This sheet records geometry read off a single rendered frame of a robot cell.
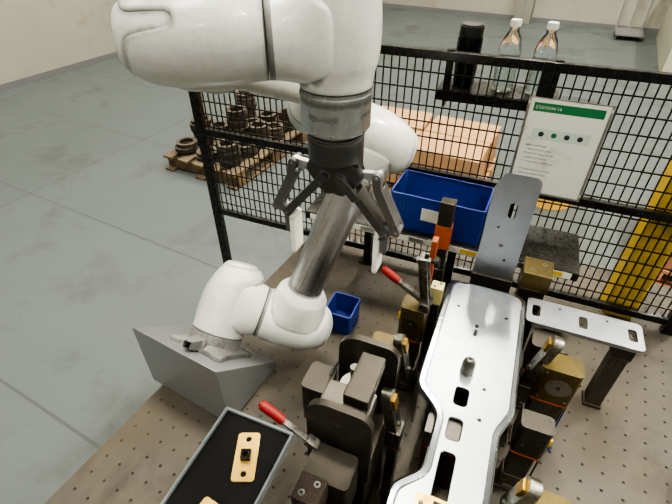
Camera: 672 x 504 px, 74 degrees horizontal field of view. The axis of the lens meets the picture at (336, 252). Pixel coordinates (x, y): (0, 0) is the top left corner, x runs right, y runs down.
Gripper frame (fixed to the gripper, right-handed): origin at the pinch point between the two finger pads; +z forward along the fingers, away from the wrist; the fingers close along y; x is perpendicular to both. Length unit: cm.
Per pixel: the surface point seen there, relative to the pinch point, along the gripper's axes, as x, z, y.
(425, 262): 33.8, 25.0, 9.5
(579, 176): 90, 23, 44
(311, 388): -0.9, 38.1, -5.3
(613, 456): 34, 76, 68
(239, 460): -23.3, 29.8, -7.8
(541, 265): 64, 40, 39
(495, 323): 42, 46, 30
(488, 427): 10, 46, 32
